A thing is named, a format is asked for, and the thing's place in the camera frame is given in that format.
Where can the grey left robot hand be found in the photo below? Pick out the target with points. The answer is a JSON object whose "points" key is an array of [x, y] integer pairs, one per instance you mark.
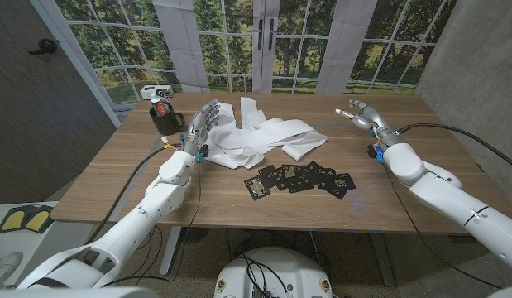
{"points": [[199, 130]]}

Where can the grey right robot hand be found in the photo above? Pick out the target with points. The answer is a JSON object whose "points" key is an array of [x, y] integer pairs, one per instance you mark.
{"points": [[377, 122]]}

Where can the white receipt paper strip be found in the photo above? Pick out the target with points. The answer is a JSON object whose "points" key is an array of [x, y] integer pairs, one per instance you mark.
{"points": [[259, 132]]}

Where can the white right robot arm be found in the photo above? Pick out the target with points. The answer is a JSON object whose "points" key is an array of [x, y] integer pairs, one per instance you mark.
{"points": [[454, 198]]}

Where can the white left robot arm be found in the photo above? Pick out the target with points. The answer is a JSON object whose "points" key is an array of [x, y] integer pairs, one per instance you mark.
{"points": [[135, 219]]}

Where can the dark brown mug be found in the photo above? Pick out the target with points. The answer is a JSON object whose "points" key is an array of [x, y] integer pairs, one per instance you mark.
{"points": [[166, 124]]}

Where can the white red toothpaste tube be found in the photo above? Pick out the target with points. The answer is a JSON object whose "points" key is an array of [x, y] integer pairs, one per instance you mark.
{"points": [[159, 108]]}

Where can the white power strip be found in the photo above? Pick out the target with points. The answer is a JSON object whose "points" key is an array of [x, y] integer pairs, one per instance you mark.
{"points": [[156, 91]]}

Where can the black playing card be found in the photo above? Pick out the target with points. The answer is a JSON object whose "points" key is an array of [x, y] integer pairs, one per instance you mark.
{"points": [[340, 186], [267, 176], [300, 185], [256, 188], [319, 170], [289, 171]]}

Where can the black ribbed round object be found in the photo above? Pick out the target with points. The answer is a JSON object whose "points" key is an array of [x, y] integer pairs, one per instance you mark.
{"points": [[194, 234]]}

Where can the printed forest window backdrop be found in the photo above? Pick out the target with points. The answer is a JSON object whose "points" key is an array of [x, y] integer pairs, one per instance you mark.
{"points": [[293, 54]]}

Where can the white table leg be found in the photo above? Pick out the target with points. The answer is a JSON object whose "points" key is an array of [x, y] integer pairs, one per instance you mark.
{"points": [[170, 250]]}

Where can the grey table leg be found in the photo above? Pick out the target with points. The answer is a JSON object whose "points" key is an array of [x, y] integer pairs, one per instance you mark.
{"points": [[383, 258]]}

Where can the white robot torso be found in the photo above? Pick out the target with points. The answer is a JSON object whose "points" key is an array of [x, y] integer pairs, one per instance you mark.
{"points": [[293, 269]]}

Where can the white sneaker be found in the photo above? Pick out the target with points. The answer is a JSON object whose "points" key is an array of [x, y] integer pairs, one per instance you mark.
{"points": [[5, 267]]}

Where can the black wall hook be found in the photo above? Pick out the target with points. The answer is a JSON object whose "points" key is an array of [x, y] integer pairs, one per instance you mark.
{"points": [[44, 46]]}

